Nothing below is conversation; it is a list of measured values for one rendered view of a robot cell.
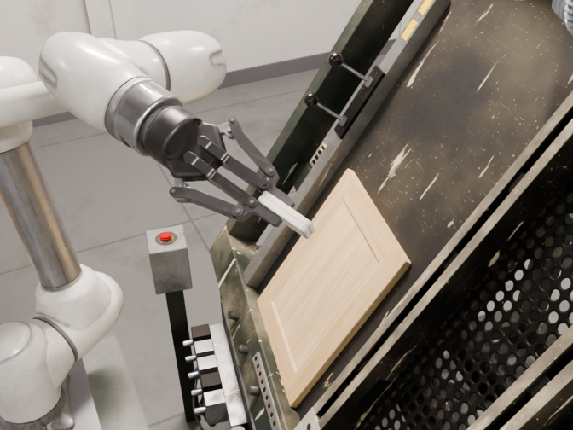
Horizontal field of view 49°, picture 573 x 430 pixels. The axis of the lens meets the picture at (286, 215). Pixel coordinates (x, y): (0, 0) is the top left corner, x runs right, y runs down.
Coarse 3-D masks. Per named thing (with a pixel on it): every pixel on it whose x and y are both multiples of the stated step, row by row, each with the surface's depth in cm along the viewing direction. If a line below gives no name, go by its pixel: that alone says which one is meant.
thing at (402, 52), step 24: (432, 0) 147; (408, 24) 153; (432, 24) 150; (408, 48) 152; (384, 72) 156; (384, 96) 159; (360, 120) 161; (336, 144) 165; (312, 168) 172; (336, 168) 168; (312, 192) 171; (288, 240) 179; (264, 264) 182
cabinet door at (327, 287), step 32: (352, 192) 156; (320, 224) 165; (352, 224) 153; (384, 224) 143; (288, 256) 174; (320, 256) 161; (352, 256) 149; (384, 256) 139; (288, 288) 169; (320, 288) 157; (352, 288) 146; (384, 288) 136; (288, 320) 165; (320, 320) 153; (352, 320) 142; (288, 352) 160; (320, 352) 149; (288, 384) 156
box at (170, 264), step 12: (168, 228) 202; (180, 228) 202; (168, 240) 197; (180, 240) 197; (156, 252) 193; (168, 252) 194; (180, 252) 195; (156, 264) 195; (168, 264) 197; (180, 264) 198; (156, 276) 198; (168, 276) 199; (180, 276) 201; (156, 288) 201; (168, 288) 202; (180, 288) 204
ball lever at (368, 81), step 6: (336, 54) 156; (330, 60) 156; (336, 60) 156; (342, 60) 157; (336, 66) 157; (342, 66) 157; (348, 66) 157; (354, 72) 157; (366, 78) 157; (372, 78) 157; (366, 84) 158
